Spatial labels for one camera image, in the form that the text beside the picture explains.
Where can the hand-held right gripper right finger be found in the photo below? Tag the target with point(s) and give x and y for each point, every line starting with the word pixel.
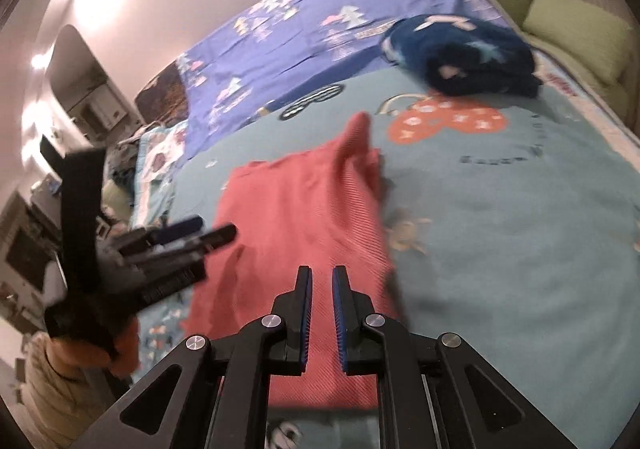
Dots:
pixel 342 329

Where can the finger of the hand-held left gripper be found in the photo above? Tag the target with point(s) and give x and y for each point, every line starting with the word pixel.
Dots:
pixel 175 231
pixel 200 244

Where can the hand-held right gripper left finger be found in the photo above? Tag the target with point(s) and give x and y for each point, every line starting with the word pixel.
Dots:
pixel 299 329

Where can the person's left forearm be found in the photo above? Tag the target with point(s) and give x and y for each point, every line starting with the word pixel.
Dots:
pixel 55 394

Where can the person's left hand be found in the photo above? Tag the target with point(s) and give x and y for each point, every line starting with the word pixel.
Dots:
pixel 127 344

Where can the pale green cushion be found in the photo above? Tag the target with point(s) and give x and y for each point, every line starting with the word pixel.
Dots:
pixel 119 204

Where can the dark shelf unit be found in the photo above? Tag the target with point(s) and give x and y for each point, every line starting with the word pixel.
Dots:
pixel 25 254

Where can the light blue printed quilt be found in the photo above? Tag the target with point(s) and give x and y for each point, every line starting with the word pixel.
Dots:
pixel 157 164

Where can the dark brown printed cushion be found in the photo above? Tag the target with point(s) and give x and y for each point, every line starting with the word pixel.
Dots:
pixel 162 96

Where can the teal printed blanket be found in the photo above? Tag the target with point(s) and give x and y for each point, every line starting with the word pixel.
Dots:
pixel 500 229

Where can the purple tree print bedsheet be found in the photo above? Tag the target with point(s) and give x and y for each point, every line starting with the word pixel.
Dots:
pixel 300 44

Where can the navy star fleece blanket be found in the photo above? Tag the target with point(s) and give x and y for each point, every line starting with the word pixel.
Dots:
pixel 475 64

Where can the white red print bedsheet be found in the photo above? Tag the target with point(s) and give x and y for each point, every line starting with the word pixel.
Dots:
pixel 590 99

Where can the arched wall niche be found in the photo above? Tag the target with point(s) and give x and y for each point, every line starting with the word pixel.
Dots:
pixel 85 79

